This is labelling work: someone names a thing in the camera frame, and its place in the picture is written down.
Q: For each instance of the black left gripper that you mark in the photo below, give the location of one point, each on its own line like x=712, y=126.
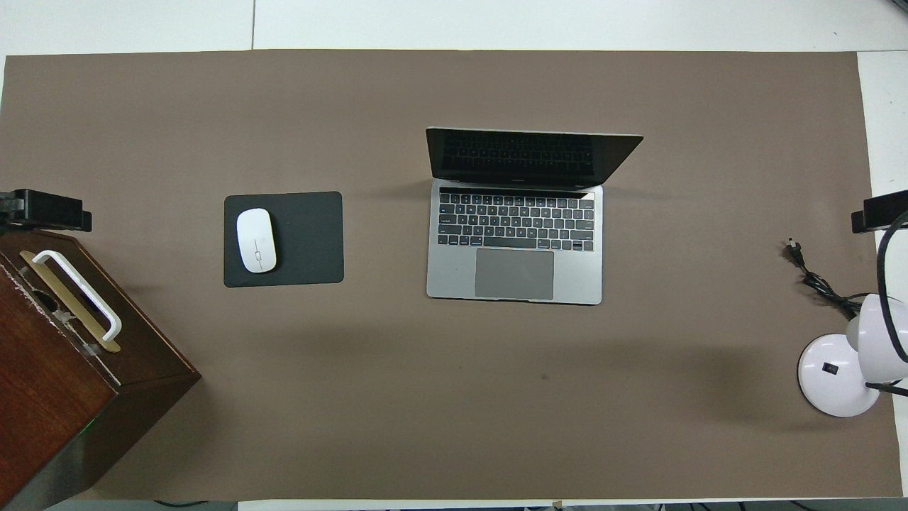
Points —
x=50, y=211

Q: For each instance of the silver grey laptop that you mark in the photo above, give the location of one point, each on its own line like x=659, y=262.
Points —
x=514, y=273

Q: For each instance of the white desk lamp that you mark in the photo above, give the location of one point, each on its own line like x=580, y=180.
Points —
x=830, y=383

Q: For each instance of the dark brown wooden box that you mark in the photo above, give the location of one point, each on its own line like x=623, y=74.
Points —
x=42, y=397

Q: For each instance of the white computer mouse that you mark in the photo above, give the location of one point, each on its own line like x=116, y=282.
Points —
x=255, y=234

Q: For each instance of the black mouse pad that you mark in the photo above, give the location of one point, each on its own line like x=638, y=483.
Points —
x=312, y=241

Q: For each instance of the brown table mat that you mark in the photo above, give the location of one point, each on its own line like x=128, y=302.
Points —
x=454, y=411

